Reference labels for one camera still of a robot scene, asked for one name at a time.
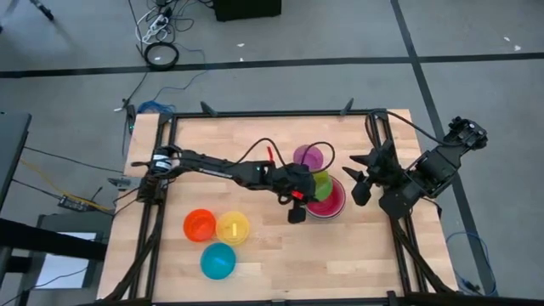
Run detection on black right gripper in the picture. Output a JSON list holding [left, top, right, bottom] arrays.
[[342, 139, 411, 200]]

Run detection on green translucent plastic bowl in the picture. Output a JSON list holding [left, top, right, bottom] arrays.
[[313, 169, 334, 203]]

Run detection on purple translucent plastic bowl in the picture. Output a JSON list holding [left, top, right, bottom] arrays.
[[292, 144, 326, 172]]

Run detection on magenta translucent plastic bowl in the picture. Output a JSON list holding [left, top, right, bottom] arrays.
[[306, 177, 346, 218]]

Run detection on pink opaque plastic bowl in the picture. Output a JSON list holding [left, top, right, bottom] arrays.
[[304, 175, 348, 221]]

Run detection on yellow translucent plastic bowl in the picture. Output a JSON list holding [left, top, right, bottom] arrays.
[[215, 211, 251, 247]]

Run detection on orange translucent plastic bowl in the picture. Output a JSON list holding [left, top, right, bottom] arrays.
[[183, 208, 218, 243]]

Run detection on blue translucent plastic bowl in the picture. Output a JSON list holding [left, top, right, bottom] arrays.
[[200, 242, 237, 281]]

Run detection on black adapter with green light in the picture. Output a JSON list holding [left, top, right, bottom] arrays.
[[125, 104, 137, 133]]

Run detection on black box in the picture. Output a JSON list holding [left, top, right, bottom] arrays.
[[212, 0, 283, 22]]

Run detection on white power strip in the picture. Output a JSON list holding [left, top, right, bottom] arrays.
[[141, 14, 170, 44]]

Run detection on black electronics board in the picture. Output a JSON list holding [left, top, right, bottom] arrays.
[[57, 194, 97, 213]]

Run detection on white board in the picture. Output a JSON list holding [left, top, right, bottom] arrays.
[[36, 231, 101, 291]]

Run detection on black beam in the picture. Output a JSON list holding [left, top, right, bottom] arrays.
[[0, 217, 108, 263]]

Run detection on dark grey desk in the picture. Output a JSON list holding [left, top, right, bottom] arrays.
[[0, 111, 33, 212]]

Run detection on black tripod leg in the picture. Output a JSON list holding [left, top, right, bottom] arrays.
[[28, 0, 55, 21]]

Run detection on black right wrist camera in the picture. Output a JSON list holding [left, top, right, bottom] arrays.
[[350, 180, 373, 207]]

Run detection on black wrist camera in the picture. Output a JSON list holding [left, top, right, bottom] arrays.
[[287, 203, 308, 225], [350, 180, 373, 207]]

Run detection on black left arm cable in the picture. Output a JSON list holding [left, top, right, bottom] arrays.
[[235, 137, 286, 167], [297, 140, 337, 174]]

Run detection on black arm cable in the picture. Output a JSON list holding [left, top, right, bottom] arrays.
[[297, 140, 337, 174], [235, 137, 286, 167], [364, 109, 447, 148]]

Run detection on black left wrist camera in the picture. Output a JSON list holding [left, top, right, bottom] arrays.
[[287, 203, 308, 225]]

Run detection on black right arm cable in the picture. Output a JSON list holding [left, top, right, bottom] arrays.
[[364, 109, 447, 148]]

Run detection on black aluminium table frame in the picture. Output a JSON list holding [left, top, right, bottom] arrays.
[[97, 97, 460, 306]]

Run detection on blue cable loop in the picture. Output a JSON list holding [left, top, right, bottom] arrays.
[[445, 231, 499, 298]]

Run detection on blue cable coil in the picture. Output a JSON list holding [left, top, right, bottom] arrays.
[[136, 100, 177, 115]]

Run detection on grey metal bracket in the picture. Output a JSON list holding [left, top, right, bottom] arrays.
[[107, 176, 144, 191]]

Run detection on black ring on floor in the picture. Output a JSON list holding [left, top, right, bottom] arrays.
[[143, 41, 180, 71]]

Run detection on yellow cable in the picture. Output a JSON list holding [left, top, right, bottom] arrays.
[[19, 156, 112, 213]]

